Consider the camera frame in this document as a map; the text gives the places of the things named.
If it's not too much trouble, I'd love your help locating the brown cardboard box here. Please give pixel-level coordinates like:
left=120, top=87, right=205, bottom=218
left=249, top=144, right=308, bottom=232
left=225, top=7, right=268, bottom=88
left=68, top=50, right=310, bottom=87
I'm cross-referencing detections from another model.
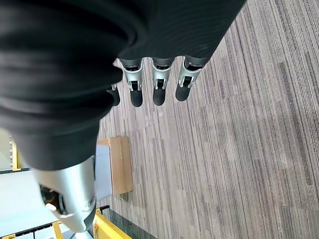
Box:
left=96, top=136, right=134, bottom=201

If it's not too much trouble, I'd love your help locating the white shelf board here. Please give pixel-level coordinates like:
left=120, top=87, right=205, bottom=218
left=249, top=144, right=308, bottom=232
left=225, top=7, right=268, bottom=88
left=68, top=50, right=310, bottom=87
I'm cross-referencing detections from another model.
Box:
left=0, top=168, right=62, bottom=236

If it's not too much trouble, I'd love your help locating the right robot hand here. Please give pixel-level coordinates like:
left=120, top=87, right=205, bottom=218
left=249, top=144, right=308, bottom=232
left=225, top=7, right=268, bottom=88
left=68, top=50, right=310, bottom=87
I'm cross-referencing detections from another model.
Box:
left=0, top=0, right=247, bottom=233

